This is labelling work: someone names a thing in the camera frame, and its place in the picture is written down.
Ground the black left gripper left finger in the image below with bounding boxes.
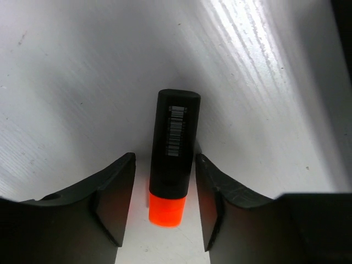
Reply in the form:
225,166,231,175
1,152,136,263

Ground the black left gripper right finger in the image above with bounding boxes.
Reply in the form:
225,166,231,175
195,154,351,263

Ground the orange cap black highlighter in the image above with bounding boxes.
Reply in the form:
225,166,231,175
148,89,201,228

